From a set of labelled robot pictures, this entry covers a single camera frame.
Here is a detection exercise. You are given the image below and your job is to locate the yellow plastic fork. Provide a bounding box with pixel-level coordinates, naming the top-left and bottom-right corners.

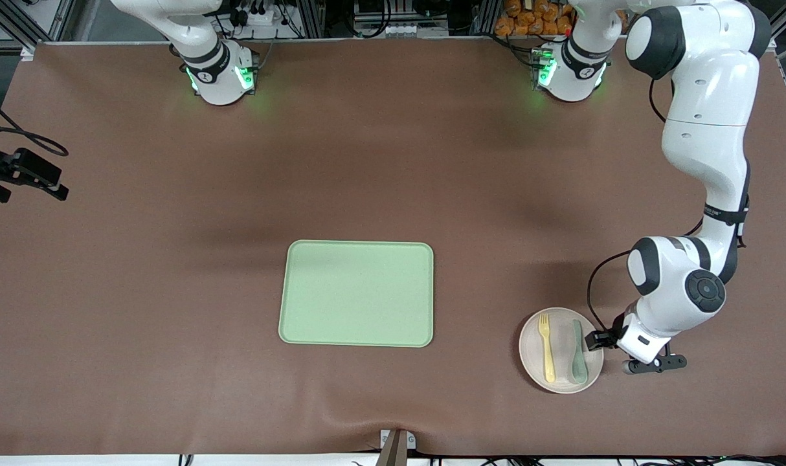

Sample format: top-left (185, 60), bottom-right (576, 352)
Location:
top-left (539, 313), bottom-right (557, 383)

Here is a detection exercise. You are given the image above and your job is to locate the round beige plate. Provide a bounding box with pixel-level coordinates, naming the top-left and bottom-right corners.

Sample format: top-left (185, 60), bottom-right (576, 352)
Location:
top-left (519, 307), bottom-right (605, 394)

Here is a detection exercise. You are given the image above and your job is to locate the teal green plastic spoon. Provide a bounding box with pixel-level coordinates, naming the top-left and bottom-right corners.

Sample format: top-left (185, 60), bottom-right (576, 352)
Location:
top-left (568, 319), bottom-right (589, 384)

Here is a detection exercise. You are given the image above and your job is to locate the light green rectangular tray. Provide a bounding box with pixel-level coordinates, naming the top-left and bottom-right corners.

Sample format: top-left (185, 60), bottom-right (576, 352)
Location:
top-left (278, 240), bottom-right (434, 348)

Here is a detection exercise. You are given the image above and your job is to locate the white power strip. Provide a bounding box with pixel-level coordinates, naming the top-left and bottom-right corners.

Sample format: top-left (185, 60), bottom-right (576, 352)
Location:
top-left (236, 4), bottom-right (278, 28)

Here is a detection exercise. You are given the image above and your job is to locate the brown table mat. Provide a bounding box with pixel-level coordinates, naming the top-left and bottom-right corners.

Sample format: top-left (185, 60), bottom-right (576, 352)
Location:
top-left (0, 36), bottom-right (786, 458)

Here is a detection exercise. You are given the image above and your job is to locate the pile of orange bread rolls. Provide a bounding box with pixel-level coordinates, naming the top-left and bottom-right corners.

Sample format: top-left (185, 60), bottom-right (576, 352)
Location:
top-left (494, 0), bottom-right (573, 37)

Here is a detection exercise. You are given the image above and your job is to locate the white connector block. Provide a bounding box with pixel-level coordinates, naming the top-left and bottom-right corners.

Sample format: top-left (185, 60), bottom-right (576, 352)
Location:
top-left (355, 22), bottom-right (411, 38)

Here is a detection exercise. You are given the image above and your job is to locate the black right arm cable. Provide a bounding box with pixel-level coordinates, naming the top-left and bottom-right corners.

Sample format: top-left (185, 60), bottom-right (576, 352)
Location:
top-left (0, 86), bottom-right (70, 158)

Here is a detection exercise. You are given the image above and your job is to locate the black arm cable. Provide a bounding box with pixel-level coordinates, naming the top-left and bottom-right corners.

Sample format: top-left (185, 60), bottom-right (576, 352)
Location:
top-left (586, 78), bottom-right (706, 338)
top-left (0, 86), bottom-right (70, 158)

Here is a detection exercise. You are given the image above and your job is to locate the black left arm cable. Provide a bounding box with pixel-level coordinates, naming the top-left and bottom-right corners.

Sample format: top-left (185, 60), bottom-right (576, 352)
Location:
top-left (586, 78), bottom-right (706, 338)

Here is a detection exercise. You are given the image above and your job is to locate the grey metal table bracket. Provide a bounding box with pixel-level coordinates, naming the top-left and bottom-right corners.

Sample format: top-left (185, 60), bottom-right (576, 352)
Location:
top-left (379, 428), bottom-right (417, 452)

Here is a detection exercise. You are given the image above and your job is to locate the brown camera post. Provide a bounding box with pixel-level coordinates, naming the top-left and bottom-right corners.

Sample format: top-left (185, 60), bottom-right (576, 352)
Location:
top-left (376, 430), bottom-right (409, 466)

